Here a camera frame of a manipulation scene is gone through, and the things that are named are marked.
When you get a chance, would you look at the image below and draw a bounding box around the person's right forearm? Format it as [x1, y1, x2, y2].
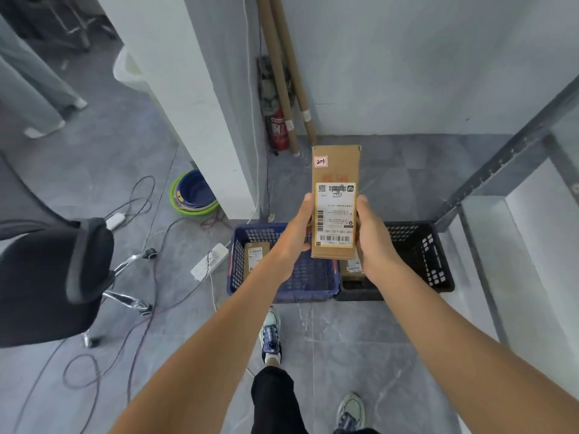
[369, 262, 579, 434]

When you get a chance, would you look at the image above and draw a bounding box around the white plastic bin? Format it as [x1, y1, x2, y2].
[112, 45, 150, 94]

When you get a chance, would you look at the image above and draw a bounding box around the person's right shoe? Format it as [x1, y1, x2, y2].
[334, 392, 366, 434]

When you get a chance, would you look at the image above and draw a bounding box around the black office chair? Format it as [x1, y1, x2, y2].
[0, 218, 157, 349]

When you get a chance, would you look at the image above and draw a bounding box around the person's black trouser leg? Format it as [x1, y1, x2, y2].
[251, 366, 308, 434]

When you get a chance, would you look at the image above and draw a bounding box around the green plastic basin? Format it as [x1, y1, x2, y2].
[169, 169, 221, 216]

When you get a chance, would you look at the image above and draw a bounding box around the person's left forearm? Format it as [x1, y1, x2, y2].
[109, 259, 295, 434]

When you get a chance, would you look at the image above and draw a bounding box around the blue plastic basket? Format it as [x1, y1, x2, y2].
[226, 223, 341, 303]

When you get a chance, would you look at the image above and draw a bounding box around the person's right hand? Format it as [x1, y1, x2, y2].
[355, 195, 403, 285]

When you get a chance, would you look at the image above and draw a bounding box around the black floor cable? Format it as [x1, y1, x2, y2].
[14, 176, 236, 434]

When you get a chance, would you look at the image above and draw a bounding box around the red fire extinguisher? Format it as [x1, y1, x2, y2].
[270, 108, 290, 152]

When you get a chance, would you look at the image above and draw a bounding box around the grey metal shelf frame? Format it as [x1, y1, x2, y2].
[434, 77, 579, 344]

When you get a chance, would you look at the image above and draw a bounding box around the blue plastic basin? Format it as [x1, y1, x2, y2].
[176, 170, 217, 209]

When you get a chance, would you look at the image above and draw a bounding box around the white power strip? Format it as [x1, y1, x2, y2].
[190, 243, 230, 282]

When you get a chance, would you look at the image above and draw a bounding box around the black plastic basket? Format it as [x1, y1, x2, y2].
[335, 221, 455, 302]

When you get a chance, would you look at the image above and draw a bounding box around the person's left hand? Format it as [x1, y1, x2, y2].
[271, 193, 314, 283]

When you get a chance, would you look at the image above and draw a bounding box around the brown cardboard tube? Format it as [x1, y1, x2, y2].
[256, 0, 301, 158]
[268, 0, 318, 147]

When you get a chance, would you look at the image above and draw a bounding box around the person's shoe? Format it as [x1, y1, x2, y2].
[259, 307, 283, 366]
[334, 392, 366, 434]

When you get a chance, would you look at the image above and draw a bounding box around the person's left shoe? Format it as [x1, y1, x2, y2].
[259, 307, 283, 366]

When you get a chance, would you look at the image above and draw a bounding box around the brown cardboard parcel with label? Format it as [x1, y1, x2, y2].
[311, 145, 362, 261]

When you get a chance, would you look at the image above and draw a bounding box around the small cardboard parcel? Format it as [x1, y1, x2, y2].
[339, 250, 365, 281]
[244, 241, 271, 281]

